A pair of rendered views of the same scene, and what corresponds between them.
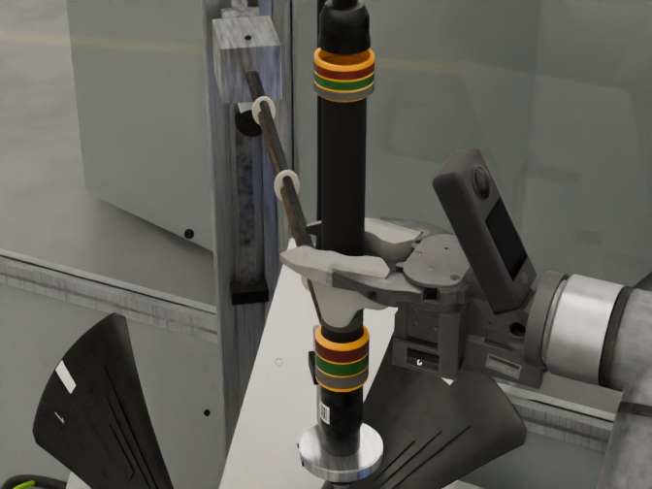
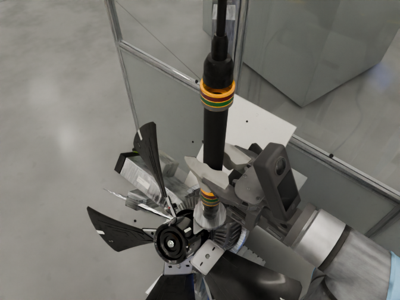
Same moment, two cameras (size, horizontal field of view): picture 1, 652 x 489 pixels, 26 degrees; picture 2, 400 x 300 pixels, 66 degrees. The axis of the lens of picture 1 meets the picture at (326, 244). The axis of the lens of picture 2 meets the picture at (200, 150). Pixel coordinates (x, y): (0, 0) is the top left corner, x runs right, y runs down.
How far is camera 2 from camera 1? 66 cm
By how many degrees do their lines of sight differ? 24
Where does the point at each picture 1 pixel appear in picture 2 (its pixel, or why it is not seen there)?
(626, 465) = not seen: outside the picture
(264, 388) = not seen: hidden behind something
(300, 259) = (190, 164)
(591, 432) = (318, 156)
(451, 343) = (250, 222)
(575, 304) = (315, 236)
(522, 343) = (284, 230)
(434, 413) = not seen: hidden behind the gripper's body
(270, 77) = (230, 31)
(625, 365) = (332, 274)
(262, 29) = (230, 11)
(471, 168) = (275, 159)
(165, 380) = (197, 106)
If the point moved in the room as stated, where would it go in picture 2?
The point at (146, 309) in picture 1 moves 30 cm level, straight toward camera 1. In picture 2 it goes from (194, 87) to (187, 130)
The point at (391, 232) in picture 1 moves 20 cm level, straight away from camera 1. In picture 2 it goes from (237, 156) to (261, 80)
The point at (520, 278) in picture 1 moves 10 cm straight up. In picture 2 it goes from (290, 208) to (311, 168)
